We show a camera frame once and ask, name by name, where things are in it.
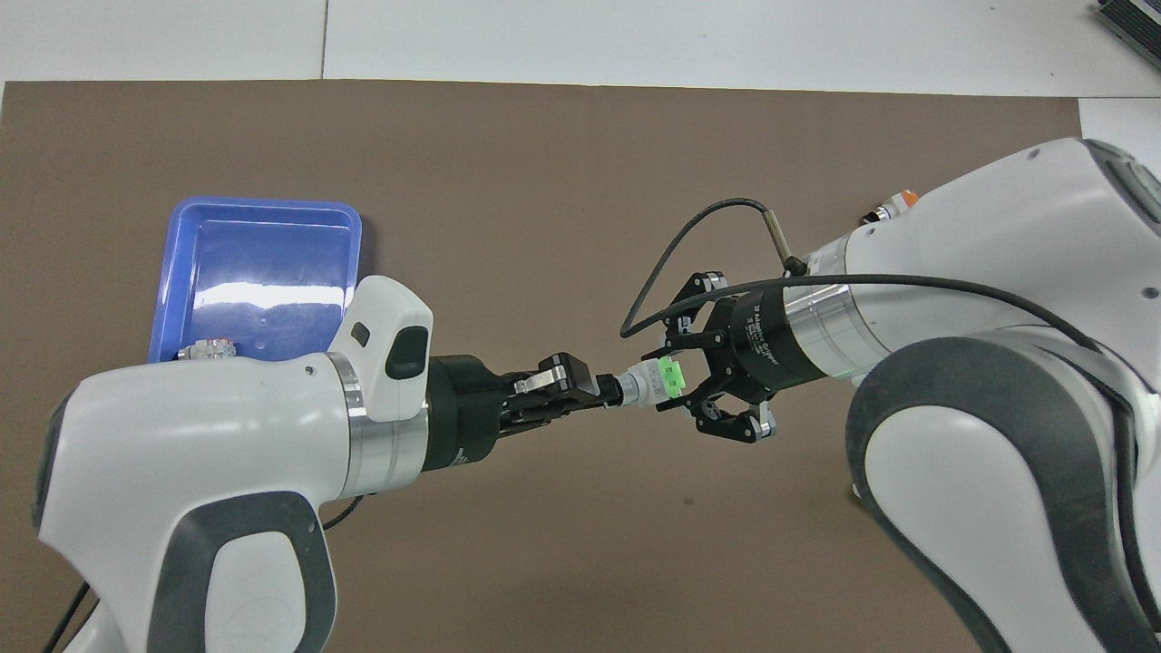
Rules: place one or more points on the grey ribbed metal device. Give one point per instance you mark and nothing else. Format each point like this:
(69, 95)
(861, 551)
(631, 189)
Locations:
(1134, 18)

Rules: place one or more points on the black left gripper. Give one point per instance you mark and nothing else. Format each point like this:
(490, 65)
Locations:
(463, 408)

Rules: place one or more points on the green and white rotary switch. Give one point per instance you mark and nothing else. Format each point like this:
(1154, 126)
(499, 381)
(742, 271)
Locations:
(658, 379)

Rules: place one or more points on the blue plastic tray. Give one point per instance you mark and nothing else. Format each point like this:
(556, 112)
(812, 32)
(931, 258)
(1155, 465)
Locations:
(263, 254)

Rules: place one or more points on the brown table mat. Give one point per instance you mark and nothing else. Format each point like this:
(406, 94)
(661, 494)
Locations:
(544, 181)

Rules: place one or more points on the white switch with mixed colours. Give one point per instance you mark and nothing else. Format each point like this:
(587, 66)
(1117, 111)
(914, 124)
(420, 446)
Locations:
(209, 349)

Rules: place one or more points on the orange and white rotary switch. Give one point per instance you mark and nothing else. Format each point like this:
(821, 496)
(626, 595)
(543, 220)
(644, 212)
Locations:
(893, 204)

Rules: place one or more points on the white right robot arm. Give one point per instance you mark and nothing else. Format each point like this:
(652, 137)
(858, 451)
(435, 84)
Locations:
(998, 227)

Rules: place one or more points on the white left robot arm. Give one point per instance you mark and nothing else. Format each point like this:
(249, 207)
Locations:
(181, 435)

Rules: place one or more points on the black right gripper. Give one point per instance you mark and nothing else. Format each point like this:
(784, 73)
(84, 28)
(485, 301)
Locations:
(771, 340)

